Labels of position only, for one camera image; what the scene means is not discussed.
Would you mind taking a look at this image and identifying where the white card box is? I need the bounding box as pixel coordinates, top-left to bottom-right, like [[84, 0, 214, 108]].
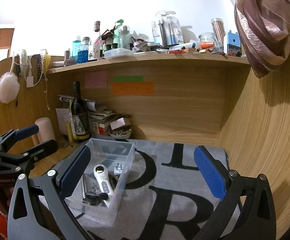
[[110, 117, 131, 130]]

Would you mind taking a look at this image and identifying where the silver keys bunch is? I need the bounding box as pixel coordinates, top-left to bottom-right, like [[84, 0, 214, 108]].
[[92, 183, 101, 193]]

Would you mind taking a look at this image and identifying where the white handheld massager device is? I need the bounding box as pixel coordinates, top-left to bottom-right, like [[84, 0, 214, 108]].
[[93, 164, 114, 202]]

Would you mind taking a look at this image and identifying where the silver metal tube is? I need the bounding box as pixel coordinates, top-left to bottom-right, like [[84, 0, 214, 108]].
[[82, 174, 86, 199]]

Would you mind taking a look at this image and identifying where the white power plug adapter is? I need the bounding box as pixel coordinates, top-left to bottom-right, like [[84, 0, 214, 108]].
[[114, 163, 124, 176]]

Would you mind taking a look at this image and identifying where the clear plastic storage box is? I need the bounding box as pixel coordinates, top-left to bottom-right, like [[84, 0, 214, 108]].
[[66, 138, 135, 222]]

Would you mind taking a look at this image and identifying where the orange sticky paper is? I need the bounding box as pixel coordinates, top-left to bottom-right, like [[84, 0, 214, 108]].
[[111, 81, 154, 96]]

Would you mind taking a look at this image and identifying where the dark wine bottle elephant label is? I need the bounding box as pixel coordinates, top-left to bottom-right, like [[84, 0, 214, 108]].
[[71, 81, 91, 143]]

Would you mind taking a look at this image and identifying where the blue liquid glass bottle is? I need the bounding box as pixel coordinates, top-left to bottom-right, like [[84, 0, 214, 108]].
[[77, 37, 90, 64]]

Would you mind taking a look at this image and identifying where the white fluffy pompom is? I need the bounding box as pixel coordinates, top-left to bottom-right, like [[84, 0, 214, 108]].
[[0, 72, 20, 104]]

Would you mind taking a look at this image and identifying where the wooden upper shelf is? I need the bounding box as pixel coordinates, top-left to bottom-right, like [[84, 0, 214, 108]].
[[47, 52, 250, 74]]

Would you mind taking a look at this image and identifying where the blue box on shelf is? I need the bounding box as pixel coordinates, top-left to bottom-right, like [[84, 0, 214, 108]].
[[223, 30, 242, 55]]

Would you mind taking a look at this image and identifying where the white bowl of trinkets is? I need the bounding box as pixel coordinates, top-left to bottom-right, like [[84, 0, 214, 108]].
[[109, 128, 132, 139]]

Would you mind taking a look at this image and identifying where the pink fabric scarf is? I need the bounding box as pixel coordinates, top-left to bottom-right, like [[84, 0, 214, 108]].
[[235, 0, 290, 79]]

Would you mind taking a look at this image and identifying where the green sticky paper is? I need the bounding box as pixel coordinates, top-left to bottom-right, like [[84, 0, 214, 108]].
[[114, 75, 144, 82]]

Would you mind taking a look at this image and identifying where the rolled white tube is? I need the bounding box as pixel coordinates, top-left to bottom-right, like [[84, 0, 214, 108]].
[[57, 94, 106, 113]]

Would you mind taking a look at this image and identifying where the clear glass jar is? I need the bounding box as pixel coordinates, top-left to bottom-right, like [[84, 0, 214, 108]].
[[199, 33, 221, 54]]

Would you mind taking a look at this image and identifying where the pink sticky paper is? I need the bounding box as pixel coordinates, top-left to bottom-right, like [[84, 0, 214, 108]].
[[85, 70, 107, 89]]

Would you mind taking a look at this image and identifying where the stack of books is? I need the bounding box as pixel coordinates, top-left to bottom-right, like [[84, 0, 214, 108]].
[[88, 109, 117, 135]]

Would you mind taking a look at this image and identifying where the handwritten white paper note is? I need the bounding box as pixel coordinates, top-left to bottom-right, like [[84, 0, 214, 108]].
[[55, 108, 72, 135]]

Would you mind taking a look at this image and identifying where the grey rug with black letters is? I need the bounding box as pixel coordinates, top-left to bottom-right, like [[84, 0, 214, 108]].
[[68, 140, 220, 239]]

